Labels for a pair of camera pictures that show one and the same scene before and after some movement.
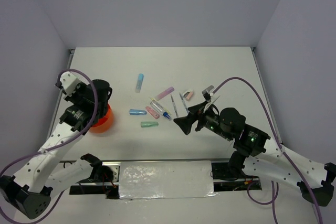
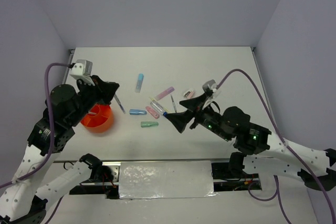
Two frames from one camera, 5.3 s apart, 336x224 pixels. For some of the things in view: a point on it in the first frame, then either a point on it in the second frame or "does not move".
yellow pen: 160,105 does not move
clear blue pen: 175,106 does not move
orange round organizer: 104,124 does not move
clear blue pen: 183,102 -> 119,103
